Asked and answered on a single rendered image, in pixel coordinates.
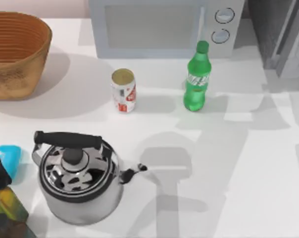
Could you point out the red and white can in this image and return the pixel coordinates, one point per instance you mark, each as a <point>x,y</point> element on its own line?
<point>124,91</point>

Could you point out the pale microwave oven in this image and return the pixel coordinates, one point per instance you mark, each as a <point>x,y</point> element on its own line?
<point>149,27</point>

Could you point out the light blue flat object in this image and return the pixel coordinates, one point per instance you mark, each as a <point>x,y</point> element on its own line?
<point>11,158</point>

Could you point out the brown wicker basket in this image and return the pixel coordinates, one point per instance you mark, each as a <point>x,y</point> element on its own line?
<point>13,59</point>

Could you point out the yellow green bottle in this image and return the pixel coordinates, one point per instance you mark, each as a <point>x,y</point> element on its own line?
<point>9,210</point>

